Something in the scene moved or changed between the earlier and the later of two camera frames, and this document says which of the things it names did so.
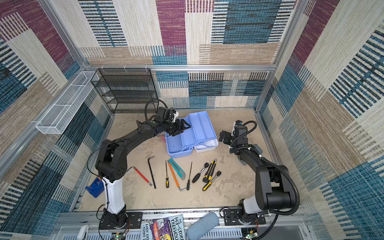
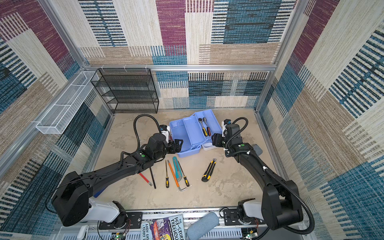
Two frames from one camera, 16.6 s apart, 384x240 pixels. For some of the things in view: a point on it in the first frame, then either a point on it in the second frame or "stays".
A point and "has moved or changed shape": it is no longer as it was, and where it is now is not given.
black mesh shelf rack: x=127 y=90 stays
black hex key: x=152 y=177 stays
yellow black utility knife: x=208 y=184 → x=204 y=130
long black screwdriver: x=188 y=182 has moved or changed shape
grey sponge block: x=258 y=147 stays
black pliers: x=196 y=178 → x=208 y=128
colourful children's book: x=170 y=228 stays
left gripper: x=179 y=129 → x=177 y=147
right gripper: x=228 y=135 → x=217 y=139
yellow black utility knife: x=207 y=177 stays
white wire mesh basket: x=66 y=106 stays
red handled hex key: x=130 y=168 stays
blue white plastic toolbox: x=200 y=137 has moved or changed shape
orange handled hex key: x=175 y=178 stays
